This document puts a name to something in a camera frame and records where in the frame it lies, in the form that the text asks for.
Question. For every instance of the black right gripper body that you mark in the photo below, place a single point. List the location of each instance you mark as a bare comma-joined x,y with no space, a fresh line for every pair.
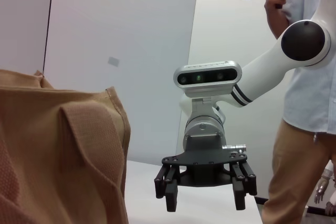
204,161

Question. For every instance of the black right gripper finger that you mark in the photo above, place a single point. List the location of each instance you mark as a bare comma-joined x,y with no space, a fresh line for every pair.
240,179
170,182

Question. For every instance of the khaki fabric food bag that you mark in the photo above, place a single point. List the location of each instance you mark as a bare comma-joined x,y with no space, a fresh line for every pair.
52,142

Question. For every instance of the operator bare forearm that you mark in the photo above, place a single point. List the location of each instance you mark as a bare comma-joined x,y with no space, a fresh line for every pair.
277,20

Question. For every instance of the silver mannequin robot hand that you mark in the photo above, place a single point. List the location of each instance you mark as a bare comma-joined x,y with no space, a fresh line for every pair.
324,179

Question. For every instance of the person in light blue shirt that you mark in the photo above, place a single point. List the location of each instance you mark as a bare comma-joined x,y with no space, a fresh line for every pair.
309,98

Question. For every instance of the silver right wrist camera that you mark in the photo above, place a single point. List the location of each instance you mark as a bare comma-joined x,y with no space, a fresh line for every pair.
207,77

